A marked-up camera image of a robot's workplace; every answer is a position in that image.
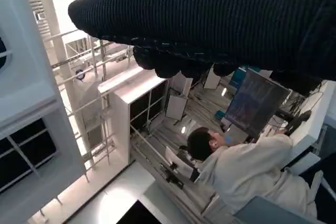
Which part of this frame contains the seated person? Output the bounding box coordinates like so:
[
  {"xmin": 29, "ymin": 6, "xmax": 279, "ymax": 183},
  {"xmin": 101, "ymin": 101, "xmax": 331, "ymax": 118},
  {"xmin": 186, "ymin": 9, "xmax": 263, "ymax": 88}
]
[{"xmin": 187, "ymin": 126, "xmax": 320, "ymax": 219}]

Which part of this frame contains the grey office chair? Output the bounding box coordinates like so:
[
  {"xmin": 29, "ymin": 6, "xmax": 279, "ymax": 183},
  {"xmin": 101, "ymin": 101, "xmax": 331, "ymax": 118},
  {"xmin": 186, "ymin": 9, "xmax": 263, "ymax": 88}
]
[{"xmin": 233, "ymin": 168, "xmax": 336, "ymax": 224}]

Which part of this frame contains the silver metal frame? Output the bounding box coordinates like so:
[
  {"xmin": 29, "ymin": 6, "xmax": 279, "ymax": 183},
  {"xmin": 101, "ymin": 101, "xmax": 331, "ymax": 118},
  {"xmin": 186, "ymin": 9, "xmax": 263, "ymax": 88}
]
[{"xmin": 49, "ymin": 28, "xmax": 137, "ymax": 183}]

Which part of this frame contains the white booth with dark panes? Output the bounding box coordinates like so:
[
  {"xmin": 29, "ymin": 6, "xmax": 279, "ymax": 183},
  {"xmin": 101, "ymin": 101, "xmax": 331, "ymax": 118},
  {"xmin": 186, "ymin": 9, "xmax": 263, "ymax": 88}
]
[{"xmin": 98, "ymin": 66, "xmax": 169, "ymax": 166}]

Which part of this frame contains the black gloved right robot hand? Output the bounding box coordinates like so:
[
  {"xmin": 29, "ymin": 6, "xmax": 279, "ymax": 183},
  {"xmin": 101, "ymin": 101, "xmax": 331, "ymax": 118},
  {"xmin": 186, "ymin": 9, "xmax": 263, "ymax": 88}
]
[{"xmin": 67, "ymin": 0, "xmax": 336, "ymax": 96}]

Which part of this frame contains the white desk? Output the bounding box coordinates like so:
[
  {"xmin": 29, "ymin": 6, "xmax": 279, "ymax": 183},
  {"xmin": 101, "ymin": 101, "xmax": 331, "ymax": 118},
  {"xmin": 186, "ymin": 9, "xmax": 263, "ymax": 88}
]
[{"xmin": 272, "ymin": 79, "xmax": 336, "ymax": 156}]

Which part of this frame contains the computer monitor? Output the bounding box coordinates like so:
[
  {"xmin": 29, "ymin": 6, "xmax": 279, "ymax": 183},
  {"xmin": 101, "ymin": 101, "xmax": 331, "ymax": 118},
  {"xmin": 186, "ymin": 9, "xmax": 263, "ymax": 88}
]
[{"xmin": 225, "ymin": 68, "xmax": 292, "ymax": 138}]

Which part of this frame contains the large white booth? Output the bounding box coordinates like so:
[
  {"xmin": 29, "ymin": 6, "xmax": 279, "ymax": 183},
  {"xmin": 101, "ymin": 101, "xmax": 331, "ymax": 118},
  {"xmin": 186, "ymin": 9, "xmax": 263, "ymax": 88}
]
[{"xmin": 0, "ymin": 0, "xmax": 86, "ymax": 217}]

